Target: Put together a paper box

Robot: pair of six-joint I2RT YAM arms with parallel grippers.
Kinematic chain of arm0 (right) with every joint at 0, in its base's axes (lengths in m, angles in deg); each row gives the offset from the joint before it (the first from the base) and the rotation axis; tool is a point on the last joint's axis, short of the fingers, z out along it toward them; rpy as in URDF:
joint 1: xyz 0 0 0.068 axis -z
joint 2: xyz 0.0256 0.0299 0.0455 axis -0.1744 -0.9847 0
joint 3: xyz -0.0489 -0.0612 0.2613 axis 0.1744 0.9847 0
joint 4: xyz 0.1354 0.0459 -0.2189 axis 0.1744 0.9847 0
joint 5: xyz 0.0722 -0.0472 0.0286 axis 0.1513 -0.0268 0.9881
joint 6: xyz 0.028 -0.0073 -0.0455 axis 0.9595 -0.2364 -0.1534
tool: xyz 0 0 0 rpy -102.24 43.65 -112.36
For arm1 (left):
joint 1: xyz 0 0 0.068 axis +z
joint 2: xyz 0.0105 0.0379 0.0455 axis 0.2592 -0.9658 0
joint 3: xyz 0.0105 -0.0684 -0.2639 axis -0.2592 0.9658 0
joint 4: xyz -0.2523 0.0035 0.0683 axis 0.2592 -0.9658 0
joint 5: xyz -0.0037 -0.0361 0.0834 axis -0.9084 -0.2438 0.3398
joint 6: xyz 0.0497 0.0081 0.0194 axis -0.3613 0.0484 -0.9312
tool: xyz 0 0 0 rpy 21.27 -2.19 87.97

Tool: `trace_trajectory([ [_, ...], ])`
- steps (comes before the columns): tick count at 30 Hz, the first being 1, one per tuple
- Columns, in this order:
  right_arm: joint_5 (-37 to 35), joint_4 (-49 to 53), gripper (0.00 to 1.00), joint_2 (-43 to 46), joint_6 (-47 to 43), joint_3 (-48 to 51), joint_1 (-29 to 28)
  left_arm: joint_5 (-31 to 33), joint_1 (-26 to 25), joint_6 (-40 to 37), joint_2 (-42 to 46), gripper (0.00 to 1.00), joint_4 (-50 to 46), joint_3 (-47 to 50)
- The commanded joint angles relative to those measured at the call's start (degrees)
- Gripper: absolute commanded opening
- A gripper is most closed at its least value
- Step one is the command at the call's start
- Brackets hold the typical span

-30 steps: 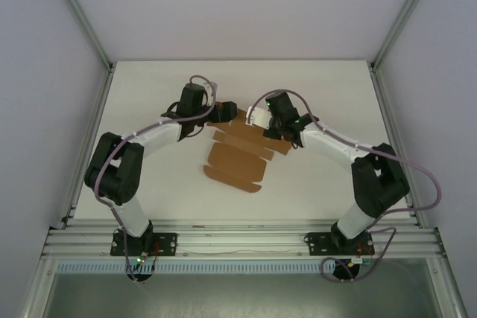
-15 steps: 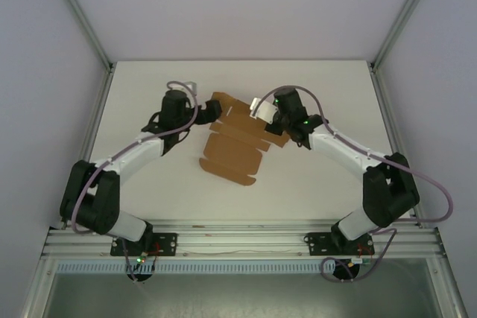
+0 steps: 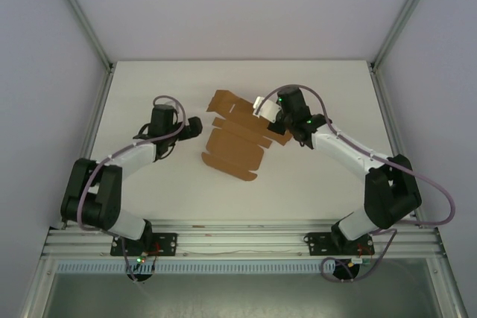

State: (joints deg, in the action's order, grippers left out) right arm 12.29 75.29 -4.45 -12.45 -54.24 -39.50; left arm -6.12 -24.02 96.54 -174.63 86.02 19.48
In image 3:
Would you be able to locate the brown cardboard paper box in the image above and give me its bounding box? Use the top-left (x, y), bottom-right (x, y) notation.
top-left (201, 89), bottom-right (291, 183)

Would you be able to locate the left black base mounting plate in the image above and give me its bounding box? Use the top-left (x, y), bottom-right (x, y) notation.
top-left (110, 232), bottom-right (178, 258)

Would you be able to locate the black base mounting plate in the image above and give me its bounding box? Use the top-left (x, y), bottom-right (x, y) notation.
top-left (110, 232), bottom-right (178, 258)
top-left (304, 231), bottom-right (375, 258)

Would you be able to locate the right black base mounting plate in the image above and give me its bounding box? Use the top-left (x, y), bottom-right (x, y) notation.
top-left (304, 231), bottom-right (375, 258)

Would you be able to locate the aluminium table side rail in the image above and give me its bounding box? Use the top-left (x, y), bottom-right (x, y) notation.
top-left (368, 64), bottom-right (428, 228)
top-left (51, 66), bottom-right (115, 229)

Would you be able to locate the aluminium mounting rail beam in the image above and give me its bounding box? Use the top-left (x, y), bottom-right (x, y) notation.
top-left (42, 220), bottom-right (447, 259)

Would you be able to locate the aluminium frame post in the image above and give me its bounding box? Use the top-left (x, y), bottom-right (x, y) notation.
top-left (45, 0), bottom-right (115, 73)
top-left (369, 0), bottom-right (444, 72)

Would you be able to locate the slotted grey cable duct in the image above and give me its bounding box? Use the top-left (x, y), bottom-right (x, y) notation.
top-left (54, 260), bottom-right (377, 275)

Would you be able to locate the black cable grommet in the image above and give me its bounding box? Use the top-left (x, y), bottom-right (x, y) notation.
top-left (127, 268), bottom-right (154, 284)
top-left (331, 262), bottom-right (361, 283)

